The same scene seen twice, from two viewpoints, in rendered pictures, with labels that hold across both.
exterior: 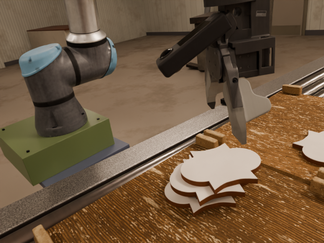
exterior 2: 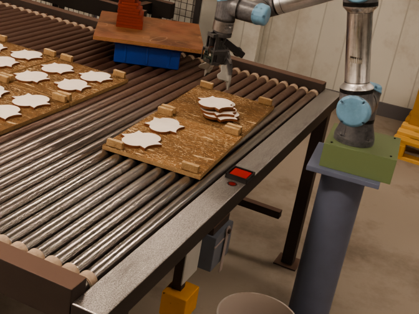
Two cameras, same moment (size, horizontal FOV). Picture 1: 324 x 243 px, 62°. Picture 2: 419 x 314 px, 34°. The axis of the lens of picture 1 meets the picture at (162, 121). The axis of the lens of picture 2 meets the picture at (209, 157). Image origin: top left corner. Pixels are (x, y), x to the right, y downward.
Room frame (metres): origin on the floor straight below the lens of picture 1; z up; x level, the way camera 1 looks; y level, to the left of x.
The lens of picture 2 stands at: (2.43, -1.50, 1.85)
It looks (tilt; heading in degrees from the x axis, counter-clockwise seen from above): 24 degrees down; 145
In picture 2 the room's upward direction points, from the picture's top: 10 degrees clockwise
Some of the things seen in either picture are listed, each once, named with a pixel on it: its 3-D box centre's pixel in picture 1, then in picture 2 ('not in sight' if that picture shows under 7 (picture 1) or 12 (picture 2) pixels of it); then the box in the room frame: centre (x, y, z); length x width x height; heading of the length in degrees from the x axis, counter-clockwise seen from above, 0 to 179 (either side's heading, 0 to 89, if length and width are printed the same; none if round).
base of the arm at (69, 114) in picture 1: (58, 110); (356, 128); (0.77, 0.30, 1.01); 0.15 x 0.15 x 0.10
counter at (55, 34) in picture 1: (62, 43); not in sight; (7.99, 2.44, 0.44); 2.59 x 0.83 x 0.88; 41
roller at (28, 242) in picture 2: not in sight; (186, 140); (0.53, -0.27, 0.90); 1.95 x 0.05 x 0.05; 124
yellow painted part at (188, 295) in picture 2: not in sight; (183, 277); (1.08, -0.57, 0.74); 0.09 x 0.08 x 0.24; 124
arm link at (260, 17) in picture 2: not in sight; (254, 12); (0.48, -0.04, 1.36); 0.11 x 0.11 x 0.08; 36
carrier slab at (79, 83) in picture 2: not in sight; (65, 76); (-0.06, -0.52, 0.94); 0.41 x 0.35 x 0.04; 124
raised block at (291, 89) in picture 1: (291, 89); (190, 167); (0.82, -0.43, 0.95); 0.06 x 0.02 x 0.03; 38
